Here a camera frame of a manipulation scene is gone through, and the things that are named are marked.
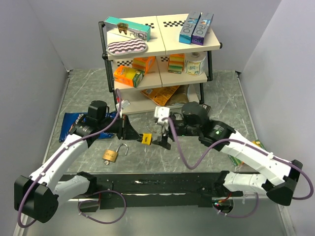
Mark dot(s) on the orange sponge box rear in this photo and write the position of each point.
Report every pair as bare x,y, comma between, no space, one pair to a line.
143,64

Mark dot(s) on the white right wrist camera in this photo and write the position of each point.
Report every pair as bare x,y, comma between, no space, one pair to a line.
161,115

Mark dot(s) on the brown seed bag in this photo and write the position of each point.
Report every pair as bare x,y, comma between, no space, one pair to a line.
180,96

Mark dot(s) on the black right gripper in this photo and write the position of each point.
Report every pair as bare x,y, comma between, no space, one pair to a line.
164,137

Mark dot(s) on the large brass padlock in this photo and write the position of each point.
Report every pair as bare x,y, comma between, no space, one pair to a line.
111,156

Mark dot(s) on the orange sponge pack on table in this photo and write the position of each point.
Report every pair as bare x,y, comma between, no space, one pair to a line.
237,162

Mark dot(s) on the toilet paper roll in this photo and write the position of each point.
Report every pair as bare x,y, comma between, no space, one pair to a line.
194,63

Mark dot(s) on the orange sponge box front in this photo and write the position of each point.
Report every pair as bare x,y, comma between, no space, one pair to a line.
128,76

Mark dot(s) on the orange sponge box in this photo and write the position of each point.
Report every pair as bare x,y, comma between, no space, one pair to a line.
128,76
143,64

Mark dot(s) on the colourful sponge stack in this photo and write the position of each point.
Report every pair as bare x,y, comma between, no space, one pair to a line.
176,63

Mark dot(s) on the small brass padlock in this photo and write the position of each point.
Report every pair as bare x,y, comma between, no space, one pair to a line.
153,129

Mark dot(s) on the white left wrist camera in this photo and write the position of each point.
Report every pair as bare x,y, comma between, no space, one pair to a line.
123,104

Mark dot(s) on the orange snack packet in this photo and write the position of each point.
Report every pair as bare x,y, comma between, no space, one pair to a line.
161,95

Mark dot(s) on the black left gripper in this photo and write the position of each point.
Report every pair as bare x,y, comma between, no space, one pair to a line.
129,132

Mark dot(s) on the teal toothpaste box lying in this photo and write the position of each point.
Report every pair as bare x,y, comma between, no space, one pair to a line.
127,29

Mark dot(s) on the blue Doritos chip bag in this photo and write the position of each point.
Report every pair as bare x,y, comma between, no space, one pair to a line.
70,119

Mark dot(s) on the beige three-tier shelf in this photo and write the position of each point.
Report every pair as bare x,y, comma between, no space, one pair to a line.
164,41

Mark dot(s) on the purple toothpaste box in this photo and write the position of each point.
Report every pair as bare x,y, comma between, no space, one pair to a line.
202,28

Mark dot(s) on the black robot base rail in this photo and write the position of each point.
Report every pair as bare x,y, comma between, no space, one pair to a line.
158,189

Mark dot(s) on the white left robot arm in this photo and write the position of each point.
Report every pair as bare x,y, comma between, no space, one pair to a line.
39,195

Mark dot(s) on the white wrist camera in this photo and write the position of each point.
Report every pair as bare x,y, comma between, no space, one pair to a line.
161,115
123,104

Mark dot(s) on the blue toothpaste box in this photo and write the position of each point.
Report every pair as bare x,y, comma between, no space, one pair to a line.
189,26

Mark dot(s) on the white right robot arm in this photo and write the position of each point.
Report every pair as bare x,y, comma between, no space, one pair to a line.
275,177

